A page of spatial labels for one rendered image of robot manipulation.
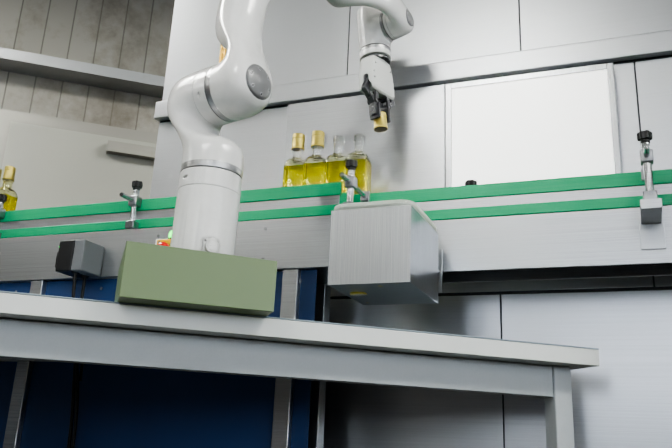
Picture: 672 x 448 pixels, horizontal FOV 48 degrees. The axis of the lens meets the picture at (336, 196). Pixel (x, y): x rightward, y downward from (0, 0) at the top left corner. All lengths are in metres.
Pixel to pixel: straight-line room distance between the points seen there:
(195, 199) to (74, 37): 3.28
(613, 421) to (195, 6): 1.78
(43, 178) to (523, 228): 3.01
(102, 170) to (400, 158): 2.49
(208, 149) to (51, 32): 3.26
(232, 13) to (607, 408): 1.19
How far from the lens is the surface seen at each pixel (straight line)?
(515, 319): 1.90
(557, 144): 1.98
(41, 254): 2.19
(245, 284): 1.30
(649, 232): 1.71
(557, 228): 1.72
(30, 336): 1.36
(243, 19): 1.61
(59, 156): 4.30
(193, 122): 1.54
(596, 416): 1.86
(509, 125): 2.02
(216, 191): 1.42
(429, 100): 2.10
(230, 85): 1.47
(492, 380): 1.55
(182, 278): 1.28
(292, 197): 1.83
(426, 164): 2.03
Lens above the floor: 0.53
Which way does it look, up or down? 18 degrees up
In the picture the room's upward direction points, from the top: 3 degrees clockwise
